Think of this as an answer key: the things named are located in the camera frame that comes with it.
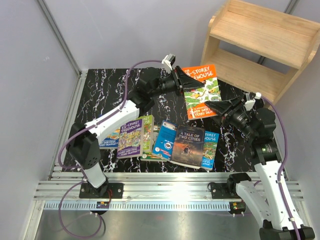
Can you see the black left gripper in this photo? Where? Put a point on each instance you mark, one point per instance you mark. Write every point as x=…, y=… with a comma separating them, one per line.
x=188, y=82

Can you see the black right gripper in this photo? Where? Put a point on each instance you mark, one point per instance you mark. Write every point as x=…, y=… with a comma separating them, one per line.
x=226, y=109

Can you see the orange 78-storey treehouse book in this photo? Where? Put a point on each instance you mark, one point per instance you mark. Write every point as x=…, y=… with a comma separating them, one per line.
x=195, y=99

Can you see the blue 26-storey treehouse book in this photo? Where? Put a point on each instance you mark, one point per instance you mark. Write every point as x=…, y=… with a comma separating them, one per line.
x=209, y=150

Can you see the dark tale of two cities book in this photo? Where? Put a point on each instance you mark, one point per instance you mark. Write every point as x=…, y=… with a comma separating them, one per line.
x=188, y=146

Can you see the blue paperback book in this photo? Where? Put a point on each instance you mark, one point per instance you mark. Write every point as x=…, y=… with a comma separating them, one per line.
x=163, y=146

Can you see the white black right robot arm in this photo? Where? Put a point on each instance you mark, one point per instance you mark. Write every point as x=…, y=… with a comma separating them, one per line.
x=275, y=212

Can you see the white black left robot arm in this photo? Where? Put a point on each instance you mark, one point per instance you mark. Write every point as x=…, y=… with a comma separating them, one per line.
x=85, y=139

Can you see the green paperback book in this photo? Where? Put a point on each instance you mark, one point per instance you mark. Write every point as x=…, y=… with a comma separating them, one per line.
x=150, y=135

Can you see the wooden bookshelf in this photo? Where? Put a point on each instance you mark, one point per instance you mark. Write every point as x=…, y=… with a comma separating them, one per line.
x=289, y=40

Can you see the purple 52-storey treehouse book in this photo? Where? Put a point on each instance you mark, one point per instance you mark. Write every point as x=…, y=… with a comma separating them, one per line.
x=130, y=141

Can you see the blue 91-storey treehouse book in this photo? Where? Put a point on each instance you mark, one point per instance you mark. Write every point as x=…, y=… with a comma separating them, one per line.
x=111, y=141

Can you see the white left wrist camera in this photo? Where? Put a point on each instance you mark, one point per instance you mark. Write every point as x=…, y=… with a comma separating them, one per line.
x=168, y=62

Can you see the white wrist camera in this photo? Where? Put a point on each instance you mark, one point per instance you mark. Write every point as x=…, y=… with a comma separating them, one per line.
x=168, y=62
x=250, y=99

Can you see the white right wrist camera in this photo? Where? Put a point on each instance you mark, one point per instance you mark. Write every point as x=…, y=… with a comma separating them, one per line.
x=250, y=99

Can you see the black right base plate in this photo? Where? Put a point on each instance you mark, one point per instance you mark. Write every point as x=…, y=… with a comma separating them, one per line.
x=222, y=191

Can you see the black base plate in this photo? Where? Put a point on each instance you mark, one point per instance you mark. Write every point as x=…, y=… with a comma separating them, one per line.
x=107, y=190
x=222, y=191

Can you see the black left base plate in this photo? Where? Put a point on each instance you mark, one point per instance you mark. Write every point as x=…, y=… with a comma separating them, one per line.
x=107, y=190

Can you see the aluminium mounting rail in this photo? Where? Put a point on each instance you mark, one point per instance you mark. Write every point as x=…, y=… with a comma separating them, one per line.
x=138, y=186

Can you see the slotted cable duct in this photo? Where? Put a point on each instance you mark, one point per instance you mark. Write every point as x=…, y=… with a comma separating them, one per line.
x=94, y=205

